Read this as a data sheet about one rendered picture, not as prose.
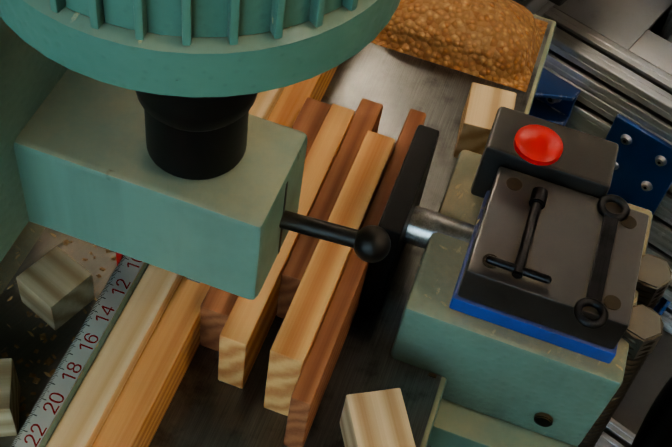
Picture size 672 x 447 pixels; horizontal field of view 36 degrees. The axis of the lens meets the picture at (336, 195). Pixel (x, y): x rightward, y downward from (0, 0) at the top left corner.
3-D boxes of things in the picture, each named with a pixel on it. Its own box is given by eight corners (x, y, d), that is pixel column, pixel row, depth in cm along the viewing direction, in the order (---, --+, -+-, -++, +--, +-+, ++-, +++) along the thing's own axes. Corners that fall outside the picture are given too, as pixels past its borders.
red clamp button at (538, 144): (555, 175, 62) (559, 164, 61) (507, 159, 62) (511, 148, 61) (564, 141, 63) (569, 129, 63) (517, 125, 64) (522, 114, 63)
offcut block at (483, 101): (497, 168, 77) (510, 134, 74) (452, 157, 77) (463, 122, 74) (504, 126, 79) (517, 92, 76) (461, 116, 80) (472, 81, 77)
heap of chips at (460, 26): (526, 92, 82) (538, 59, 79) (361, 39, 84) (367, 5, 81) (547, 23, 88) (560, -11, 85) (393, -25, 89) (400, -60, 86)
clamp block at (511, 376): (577, 455, 66) (622, 391, 59) (380, 384, 68) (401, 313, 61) (612, 278, 75) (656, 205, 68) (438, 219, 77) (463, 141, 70)
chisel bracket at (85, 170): (254, 319, 57) (262, 229, 50) (25, 237, 58) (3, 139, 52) (300, 220, 61) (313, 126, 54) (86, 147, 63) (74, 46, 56)
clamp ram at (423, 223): (466, 345, 66) (498, 267, 59) (357, 306, 67) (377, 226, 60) (497, 241, 72) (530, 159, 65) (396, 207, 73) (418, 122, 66)
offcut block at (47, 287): (21, 301, 77) (15, 277, 74) (61, 269, 79) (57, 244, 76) (55, 331, 75) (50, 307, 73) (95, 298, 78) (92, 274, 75)
